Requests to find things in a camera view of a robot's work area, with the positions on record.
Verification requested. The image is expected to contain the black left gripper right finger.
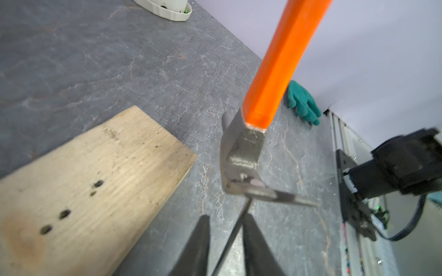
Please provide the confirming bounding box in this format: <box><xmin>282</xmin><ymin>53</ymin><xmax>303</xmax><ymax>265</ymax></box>
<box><xmin>242</xmin><ymin>214</ymin><xmax>285</xmax><ymax>276</ymax></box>

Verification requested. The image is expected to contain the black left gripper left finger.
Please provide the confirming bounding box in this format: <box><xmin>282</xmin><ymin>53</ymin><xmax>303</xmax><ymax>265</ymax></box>
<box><xmin>169</xmin><ymin>215</ymin><xmax>210</xmax><ymax>276</ymax></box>

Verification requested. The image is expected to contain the wooden block with nail holes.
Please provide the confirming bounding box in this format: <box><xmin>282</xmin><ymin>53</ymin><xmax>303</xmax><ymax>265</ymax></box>
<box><xmin>1</xmin><ymin>106</ymin><xmax>197</xmax><ymax>276</ymax></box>

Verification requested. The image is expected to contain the orange handled claw hammer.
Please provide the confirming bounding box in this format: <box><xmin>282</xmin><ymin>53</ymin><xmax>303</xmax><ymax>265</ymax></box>
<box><xmin>219</xmin><ymin>1</ymin><xmax>331</xmax><ymax>207</ymax></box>

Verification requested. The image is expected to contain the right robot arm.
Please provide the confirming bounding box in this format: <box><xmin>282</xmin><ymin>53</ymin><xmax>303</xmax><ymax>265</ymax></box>
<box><xmin>345</xmin><ymin>127</ymin><xmax>442</xmax><ymax>199</ymax></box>

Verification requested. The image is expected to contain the green work glove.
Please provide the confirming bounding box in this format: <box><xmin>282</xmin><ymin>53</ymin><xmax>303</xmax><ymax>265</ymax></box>
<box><xmin>287</xmin><ymin>80</ymin><xmax>322</xmax><ymax>126</ymax></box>

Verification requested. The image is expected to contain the white plant saucer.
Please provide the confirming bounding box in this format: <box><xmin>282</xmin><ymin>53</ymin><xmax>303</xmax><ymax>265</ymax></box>
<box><xmin>134</xmin><ymin>0</ymin><xmax>192</xmax><ymax>22</ymax></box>

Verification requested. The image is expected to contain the white rail with coloured strip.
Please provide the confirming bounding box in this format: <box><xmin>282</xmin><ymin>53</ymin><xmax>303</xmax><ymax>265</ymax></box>
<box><xmin>328</xmin><ymin>111</ymin><xmax>399</xmax><ymax>276</ymax></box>

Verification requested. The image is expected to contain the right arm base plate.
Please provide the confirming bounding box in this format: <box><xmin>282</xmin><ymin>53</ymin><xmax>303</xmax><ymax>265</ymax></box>
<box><xmin>336</xmin><ymin>149</ymin><xmax>377</xmax><ymax>242</ymax></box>

